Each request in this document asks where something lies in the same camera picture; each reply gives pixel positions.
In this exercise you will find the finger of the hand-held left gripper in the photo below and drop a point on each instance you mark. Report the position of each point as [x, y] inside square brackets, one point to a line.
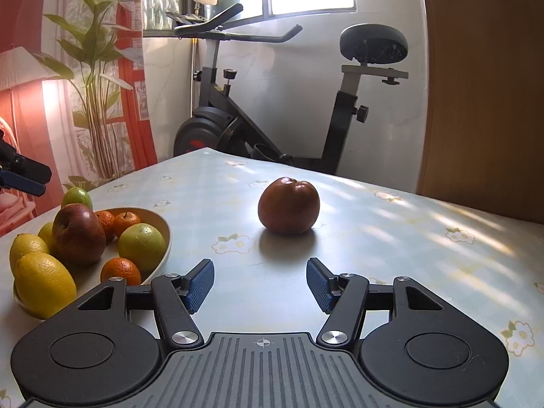
[29, 169]
[21, 182]

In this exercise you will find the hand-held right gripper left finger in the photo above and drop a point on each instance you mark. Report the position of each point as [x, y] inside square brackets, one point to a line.
[200, 284]

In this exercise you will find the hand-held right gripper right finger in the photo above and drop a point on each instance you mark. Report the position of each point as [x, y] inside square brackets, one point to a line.
[319, 284]

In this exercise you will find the cream round plate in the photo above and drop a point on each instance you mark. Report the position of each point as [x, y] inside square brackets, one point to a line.
[162, 259]

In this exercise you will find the small green jujube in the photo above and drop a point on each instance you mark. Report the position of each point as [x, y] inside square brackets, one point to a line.
[76, 197]

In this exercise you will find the yellow lemon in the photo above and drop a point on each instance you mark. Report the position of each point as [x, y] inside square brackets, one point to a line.
[44, 284]
[25, 248]

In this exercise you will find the large green jujube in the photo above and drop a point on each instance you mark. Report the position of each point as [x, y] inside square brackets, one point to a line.
[142, 246]

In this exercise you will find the red apple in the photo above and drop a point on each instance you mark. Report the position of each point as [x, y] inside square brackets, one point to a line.
[289, 206]
[78, 236]

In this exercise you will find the mandarin orange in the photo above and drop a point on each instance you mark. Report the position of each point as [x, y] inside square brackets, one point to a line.
[127, 220]
[121, 271]
[107, 223]

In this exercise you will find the floral tablecloth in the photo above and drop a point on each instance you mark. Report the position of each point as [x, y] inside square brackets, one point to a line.
[382, 229]

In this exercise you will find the red printed curtain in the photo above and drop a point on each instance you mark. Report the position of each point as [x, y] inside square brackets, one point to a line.
[106, 72]

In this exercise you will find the black exercise bike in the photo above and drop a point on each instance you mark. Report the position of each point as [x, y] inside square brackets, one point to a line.
[204, 131]

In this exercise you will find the metal pipe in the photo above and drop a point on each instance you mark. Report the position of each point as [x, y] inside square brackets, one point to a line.
[195, 59]

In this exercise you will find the wooden door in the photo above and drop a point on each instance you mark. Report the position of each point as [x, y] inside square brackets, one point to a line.
[480, 93]

